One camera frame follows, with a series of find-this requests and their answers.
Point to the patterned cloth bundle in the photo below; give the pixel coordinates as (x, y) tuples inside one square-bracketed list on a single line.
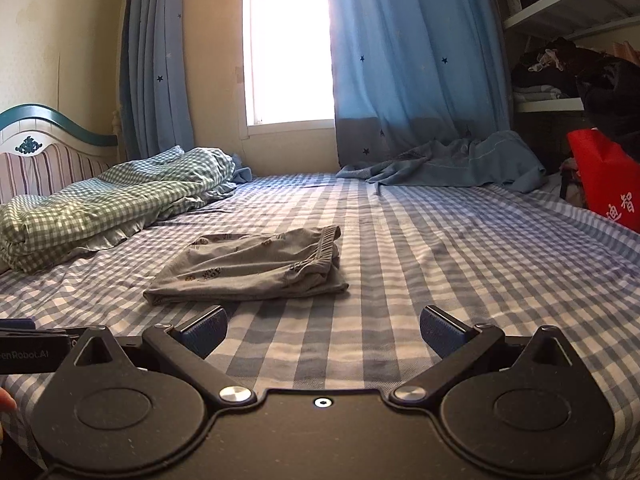
[(572, 182)]

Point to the green checked quilt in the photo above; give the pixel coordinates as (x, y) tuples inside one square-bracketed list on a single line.
[(100, 205)]

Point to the striped headboard with teal trim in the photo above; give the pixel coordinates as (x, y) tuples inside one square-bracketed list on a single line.
[(45, 170)]

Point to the dark clothes pile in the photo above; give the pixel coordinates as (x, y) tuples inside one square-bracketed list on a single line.
[(595, 72)]

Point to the blue star curtain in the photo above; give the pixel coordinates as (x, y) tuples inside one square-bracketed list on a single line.
[(157, 60), (410, 60)]

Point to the blue checked bed sheet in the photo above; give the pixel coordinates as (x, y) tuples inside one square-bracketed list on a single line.
[(425, 260)]

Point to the person's left hand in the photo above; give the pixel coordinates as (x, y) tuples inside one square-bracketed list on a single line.
[(6, 401)]

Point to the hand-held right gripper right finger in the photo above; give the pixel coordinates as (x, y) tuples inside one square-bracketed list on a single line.
[(441, 334)]

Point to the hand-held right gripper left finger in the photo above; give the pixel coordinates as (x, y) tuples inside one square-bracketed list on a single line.
[(205, 334)]

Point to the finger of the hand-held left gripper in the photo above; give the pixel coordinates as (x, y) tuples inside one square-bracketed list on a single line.
[(17, 324)]

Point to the white shelf unit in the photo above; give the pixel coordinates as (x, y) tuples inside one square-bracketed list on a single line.
[(550, 5)]

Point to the bright window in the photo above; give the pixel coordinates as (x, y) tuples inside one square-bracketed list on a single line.
[(290, 45)]

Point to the grey printed pants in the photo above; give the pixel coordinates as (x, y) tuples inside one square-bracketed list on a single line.
[(245, 267)]

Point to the red bag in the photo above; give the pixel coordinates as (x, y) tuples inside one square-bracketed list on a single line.
[(607, 175)]

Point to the small blue cloth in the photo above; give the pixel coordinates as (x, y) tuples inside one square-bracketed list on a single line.
[(242, 172)]

